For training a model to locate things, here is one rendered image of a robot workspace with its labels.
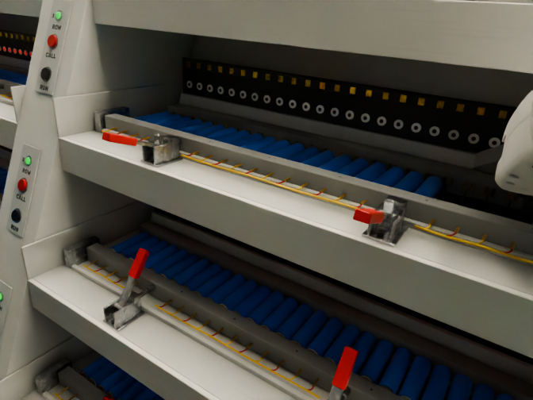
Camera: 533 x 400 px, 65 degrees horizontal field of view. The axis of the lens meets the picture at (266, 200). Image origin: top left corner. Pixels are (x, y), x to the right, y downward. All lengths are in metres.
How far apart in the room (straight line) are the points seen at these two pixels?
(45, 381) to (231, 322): 0.33
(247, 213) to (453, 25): 0.23
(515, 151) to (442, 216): 0.12
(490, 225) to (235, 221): 0.22
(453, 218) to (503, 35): 0.14
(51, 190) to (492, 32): 0.52
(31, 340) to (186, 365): 0.29
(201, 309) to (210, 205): 0.14
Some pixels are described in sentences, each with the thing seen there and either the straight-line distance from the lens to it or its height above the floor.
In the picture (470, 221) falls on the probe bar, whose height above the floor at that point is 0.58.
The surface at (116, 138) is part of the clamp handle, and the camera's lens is 0.44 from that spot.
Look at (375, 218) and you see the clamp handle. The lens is 0.30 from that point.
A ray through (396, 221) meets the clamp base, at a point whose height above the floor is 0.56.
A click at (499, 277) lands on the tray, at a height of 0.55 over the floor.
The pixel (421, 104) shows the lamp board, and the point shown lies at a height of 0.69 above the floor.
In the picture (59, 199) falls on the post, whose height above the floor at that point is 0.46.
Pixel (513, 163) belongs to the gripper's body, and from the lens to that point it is 0.28.
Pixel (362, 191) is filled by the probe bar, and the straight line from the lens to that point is 0.40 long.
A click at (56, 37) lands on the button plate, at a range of 0.64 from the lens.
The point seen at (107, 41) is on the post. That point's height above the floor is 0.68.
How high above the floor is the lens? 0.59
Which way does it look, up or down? 6 degrees down
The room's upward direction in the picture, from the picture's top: 15 degrees clockwise
